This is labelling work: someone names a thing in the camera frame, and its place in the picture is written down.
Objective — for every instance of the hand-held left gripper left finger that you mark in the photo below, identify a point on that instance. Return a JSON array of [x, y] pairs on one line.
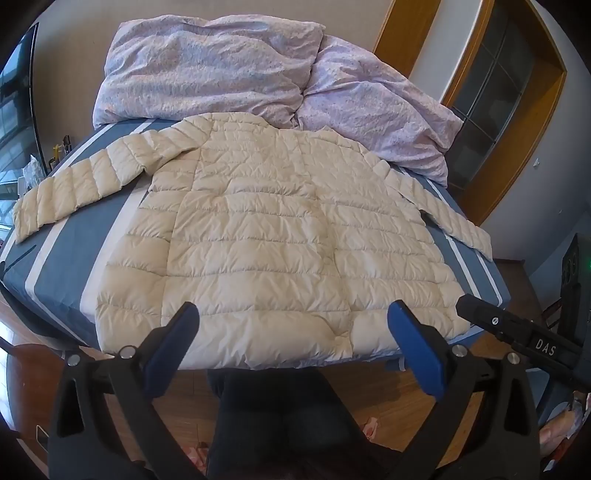
[[178, 341]]

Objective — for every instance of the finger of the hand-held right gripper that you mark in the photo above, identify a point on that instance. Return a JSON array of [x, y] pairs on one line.
[[489, 321]]

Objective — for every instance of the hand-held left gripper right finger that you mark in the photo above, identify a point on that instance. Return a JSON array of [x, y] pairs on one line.
[[415, 350]]

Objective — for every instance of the cream quilted puffer jacket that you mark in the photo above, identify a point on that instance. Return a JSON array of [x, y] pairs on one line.
[[277, 230]]

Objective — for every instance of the person's right forearm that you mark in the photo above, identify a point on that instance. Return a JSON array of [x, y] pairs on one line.
[[561, 427]]

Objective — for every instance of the person's legs in dark pants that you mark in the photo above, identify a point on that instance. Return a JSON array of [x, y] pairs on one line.
[[277, 424]]

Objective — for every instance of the bed with blue striped sheet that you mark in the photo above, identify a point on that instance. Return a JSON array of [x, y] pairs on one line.
[[83, 240]]

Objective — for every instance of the brown round wooden table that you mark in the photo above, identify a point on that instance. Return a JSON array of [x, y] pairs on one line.
[[23, 397]]

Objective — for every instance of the wooden framed glass door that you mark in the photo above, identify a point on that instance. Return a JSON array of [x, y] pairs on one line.
[[498, 92]]

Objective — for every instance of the clutter on windowsill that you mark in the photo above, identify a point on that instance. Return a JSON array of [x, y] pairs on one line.
[[41, 166]]

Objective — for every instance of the lilac floral duvet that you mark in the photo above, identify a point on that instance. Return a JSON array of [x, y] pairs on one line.
[[369, 101]]

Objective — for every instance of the window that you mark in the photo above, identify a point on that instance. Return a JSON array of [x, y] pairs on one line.
[[16, 115]]

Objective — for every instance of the lilac floral pillow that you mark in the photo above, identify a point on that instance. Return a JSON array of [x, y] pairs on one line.
[[203, 64]]

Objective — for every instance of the wooden door panel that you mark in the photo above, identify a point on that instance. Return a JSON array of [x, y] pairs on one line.
[[406, 32]]

